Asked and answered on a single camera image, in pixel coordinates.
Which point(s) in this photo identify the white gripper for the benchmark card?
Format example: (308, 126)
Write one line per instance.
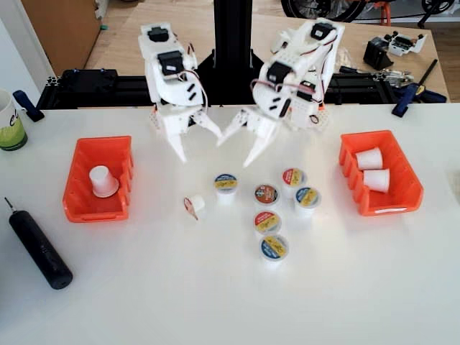
(178, 123)
(259, 126)

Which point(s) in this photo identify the blue lid coffee pod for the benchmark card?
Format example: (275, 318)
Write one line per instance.
(225, 181)
(104, 183)
(306, 196)
(274, 247)

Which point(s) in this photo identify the red lid coffee pod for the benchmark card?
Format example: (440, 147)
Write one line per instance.
(377, 179)
(267, 221)
(293, 177)
(369, 160)

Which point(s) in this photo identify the brown lid coffee pod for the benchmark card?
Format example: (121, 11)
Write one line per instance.
(266, 194)

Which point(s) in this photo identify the coffee pod with peeled lid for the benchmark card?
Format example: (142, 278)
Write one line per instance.
(197, 205)

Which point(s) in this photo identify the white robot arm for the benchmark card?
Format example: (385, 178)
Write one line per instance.
(305, 39)
(149, 54)

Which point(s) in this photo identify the white printed plastic part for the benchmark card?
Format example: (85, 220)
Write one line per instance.
(280, 41)

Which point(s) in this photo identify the clear bag of small parts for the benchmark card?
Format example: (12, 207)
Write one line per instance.
(345, 57)

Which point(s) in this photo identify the black bicycle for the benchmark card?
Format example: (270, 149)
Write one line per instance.
(305, 10)

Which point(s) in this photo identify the small green object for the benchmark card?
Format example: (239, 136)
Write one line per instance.
(103, 28)

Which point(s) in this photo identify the orange plastic storage bin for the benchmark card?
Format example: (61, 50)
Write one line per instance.
(79, 201)
(395, 201)

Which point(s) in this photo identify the black printed plastic part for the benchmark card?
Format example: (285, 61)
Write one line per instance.
(377, 54)

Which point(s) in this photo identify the white crumpled sheet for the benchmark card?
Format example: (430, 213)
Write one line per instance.
(100, 7)

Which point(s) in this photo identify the metal hand tools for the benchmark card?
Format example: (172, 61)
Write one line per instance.
(395, 77)

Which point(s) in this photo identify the blue black bar clamp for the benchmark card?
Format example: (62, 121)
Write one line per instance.
(404, 98)

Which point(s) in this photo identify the brown wooden cabinet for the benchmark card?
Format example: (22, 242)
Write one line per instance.
(61, 32)

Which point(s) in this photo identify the orange stand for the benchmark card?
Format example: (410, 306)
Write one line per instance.
(386, 12)

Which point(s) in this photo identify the white and green mug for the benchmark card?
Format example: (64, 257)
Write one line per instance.
(10, 133)

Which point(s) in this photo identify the black electric screwdriver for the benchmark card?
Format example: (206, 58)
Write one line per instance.
(39, 248)

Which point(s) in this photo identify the black aluminium frame rail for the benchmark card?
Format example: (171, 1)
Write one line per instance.
(125, 90)

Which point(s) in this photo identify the black aluminium frame post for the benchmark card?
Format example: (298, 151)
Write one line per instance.
(242, 21)

